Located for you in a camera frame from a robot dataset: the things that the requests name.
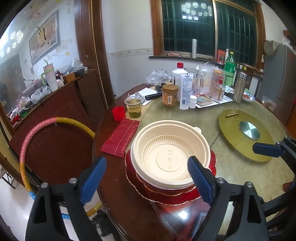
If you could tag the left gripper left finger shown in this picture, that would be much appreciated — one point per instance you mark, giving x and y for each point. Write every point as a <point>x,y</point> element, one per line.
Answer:
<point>46,221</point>

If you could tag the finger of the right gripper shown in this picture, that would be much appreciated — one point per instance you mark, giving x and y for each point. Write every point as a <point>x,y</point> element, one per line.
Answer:
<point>271,150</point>

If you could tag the large beige plastic bowl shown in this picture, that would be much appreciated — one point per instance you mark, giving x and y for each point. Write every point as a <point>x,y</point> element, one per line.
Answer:
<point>160,153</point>

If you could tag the pink yellow hula hoop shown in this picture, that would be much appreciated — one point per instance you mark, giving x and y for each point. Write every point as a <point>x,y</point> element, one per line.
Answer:
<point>57,149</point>

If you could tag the gold glitter turntable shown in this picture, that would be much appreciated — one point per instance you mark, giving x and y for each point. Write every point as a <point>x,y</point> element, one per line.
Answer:
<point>242,131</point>

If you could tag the clear plastic container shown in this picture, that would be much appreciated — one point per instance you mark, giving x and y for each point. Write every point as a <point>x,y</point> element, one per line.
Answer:
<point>267,103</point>

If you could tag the gold wrapped stick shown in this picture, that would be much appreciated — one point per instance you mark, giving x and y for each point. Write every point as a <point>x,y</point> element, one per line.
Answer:
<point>232,114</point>

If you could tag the blue white food plate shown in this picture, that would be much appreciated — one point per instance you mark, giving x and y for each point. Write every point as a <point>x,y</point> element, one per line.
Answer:
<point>247,97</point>

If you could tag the grey refrigerator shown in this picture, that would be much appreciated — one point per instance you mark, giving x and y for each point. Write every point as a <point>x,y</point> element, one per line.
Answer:
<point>278,83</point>

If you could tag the red scalloped plate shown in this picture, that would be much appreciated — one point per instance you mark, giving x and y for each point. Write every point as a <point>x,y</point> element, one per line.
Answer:
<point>172,197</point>

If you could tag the wooden sideboard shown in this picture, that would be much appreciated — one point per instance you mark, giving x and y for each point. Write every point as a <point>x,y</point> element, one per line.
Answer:
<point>80,100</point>

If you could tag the steel thermos flask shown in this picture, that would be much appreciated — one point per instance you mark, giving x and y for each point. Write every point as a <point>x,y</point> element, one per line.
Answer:
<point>239,87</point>

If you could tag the wooden chair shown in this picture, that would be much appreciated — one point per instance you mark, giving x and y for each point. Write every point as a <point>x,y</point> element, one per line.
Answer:
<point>255,76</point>

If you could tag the small book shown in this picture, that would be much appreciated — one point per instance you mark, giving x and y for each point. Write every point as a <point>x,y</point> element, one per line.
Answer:
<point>204,101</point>

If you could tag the green plastic bottle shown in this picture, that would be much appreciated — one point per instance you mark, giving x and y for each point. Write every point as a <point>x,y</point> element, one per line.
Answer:
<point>229,69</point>

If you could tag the small white pill bottle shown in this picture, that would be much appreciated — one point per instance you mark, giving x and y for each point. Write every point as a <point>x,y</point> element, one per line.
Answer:
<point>193,101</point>

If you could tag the clear glass pitcher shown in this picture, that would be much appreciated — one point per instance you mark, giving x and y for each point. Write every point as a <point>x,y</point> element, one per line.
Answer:
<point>202,78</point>

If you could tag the red packet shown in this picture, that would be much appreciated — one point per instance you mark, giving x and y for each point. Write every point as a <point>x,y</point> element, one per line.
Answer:
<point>118,141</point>

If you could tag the white tube carton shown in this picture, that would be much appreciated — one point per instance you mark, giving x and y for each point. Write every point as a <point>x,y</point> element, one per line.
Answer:
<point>186,90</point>

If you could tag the peanut butter jar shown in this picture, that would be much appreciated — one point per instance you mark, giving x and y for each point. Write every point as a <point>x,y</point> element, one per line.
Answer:
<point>170,94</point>

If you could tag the red white liquor bottle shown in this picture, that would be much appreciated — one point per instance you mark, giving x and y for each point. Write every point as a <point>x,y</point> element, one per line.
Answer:
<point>176,77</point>

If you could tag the dark barred window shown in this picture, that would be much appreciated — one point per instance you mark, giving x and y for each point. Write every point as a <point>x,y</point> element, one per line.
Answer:
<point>237,26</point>

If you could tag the white paper roll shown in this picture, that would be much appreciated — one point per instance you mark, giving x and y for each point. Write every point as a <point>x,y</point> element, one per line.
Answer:
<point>194,49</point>

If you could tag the red plastic cup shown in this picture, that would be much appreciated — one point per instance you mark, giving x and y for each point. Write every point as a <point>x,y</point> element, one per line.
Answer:
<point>118,113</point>

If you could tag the white tumbler with straw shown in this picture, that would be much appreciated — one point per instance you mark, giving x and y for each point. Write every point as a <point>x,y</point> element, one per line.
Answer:
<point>50,76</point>

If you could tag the clear cup of tea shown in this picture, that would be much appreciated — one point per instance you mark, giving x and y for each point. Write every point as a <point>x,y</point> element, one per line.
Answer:
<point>134,107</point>

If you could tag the framed wall picture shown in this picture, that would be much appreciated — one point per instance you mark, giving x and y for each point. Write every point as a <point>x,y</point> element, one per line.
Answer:
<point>46,37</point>

